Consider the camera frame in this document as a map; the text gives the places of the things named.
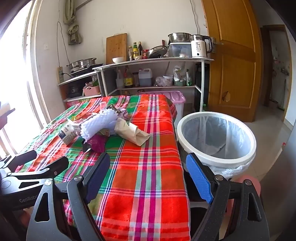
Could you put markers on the white window frame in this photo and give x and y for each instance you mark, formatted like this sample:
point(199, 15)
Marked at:
point(34, 69)

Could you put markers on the hanging beige cloth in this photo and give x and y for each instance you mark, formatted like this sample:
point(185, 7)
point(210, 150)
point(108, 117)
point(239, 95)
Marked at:
point(74, 30)

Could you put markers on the brown coffee sachet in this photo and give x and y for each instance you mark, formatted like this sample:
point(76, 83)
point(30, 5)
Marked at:
point(112, 109)

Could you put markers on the dark sauce bottle yellow cap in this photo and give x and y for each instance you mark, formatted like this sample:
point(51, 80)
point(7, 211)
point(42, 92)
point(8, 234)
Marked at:
point(135, 51)

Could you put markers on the stainless steel steamer pot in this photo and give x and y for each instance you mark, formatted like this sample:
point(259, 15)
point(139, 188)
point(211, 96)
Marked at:
point(81, 63)

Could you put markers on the crumpled clear plastic bag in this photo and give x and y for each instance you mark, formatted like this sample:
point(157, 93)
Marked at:
point(159, 81)

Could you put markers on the stainless steel bowl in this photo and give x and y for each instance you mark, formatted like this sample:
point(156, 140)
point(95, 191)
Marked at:
point(179, 37)

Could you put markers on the green white food packages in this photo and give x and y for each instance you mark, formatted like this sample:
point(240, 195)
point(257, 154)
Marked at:
point(181, 76)

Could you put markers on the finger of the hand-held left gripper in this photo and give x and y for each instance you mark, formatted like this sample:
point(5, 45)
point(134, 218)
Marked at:
point(55, 165)
point(23, 158)

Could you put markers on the red jar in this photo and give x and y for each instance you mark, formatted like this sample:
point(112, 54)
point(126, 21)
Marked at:
point(145, 54)

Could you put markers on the yellow label sauce bottle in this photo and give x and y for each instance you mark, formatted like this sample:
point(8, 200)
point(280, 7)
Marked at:
point(128, 80)

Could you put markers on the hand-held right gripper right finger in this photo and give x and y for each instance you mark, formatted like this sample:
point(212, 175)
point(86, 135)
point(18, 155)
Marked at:
point(198, 176)

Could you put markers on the clear plastic storage box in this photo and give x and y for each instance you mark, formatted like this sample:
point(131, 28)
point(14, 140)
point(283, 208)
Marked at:
point(178, 49)

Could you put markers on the white foam fruit net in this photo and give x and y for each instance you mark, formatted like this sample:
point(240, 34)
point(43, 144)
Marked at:
point(99, 122)

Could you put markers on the brown paper bag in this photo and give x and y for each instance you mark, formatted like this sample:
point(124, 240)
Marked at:
point(129, 132)

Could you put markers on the pink plastic stool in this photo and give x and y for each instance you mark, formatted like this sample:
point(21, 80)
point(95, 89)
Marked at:
point(238, 178)

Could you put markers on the black small appliance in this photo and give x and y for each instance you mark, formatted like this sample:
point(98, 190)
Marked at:
point(74, 90)

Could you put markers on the blue white milk carton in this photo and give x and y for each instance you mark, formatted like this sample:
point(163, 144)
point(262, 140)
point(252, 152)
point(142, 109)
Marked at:
point(66, 135)

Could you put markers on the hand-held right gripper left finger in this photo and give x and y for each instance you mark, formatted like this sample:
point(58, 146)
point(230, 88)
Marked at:
point(99, 176)

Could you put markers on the small white kitchen shelf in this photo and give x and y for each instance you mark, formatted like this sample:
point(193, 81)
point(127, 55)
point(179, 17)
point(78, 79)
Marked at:
point(76, 79)

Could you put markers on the beige power strip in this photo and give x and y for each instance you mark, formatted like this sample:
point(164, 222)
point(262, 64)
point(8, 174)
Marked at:
point(60, 75)

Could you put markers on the red green plaid tablecloth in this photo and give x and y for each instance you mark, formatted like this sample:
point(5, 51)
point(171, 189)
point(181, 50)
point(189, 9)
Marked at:
point(148, 173)

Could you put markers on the white ceramic bowl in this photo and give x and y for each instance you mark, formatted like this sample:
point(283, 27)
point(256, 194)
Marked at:
point(118, 60)

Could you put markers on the pink lidded storage box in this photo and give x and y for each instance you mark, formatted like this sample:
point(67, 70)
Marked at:
point(171, 96)

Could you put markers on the pink woven basket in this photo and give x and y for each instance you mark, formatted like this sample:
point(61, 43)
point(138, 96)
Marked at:
point(91, 90)

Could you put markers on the wooden door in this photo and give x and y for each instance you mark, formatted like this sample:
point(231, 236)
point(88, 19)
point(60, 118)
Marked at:
point(231, 69)

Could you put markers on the wooden cutting board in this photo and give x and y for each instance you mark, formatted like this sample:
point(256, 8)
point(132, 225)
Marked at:
point(116, 46)

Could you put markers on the small clear seasoning bottle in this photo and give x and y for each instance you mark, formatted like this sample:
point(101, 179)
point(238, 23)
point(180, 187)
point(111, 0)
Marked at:
point(130, 54)

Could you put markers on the purple snack wrapper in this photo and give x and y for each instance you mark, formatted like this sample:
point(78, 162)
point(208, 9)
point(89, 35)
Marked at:
point(97, 142)

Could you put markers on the black induction cooker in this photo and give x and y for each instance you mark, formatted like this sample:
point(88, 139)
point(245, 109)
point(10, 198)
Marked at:
point(83, 71)

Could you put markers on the white plastic tub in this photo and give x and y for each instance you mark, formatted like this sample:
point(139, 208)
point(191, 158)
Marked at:
point(168, 80)

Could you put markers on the white plastic bottle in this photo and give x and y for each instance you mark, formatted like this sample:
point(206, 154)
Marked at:
point(119, 81)

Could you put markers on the plastic oil jug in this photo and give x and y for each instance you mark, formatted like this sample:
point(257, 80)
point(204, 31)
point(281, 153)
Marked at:
point(145, 78)

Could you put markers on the white plastic trash bin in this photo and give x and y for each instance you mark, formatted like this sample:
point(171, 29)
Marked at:
point(231, 162)

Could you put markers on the large white kitchen shelf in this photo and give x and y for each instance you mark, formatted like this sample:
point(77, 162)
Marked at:
point(150, 60)

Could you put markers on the white electric kettle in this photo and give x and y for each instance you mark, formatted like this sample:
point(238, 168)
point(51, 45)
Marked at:
point(198, 48)

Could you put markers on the clear plastic bin liner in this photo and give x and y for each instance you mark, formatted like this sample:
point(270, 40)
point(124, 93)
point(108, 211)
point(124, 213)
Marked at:
point(208, 134)

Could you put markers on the clear plastic cup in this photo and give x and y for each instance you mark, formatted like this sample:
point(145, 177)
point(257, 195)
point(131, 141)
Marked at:
point(103, 106)

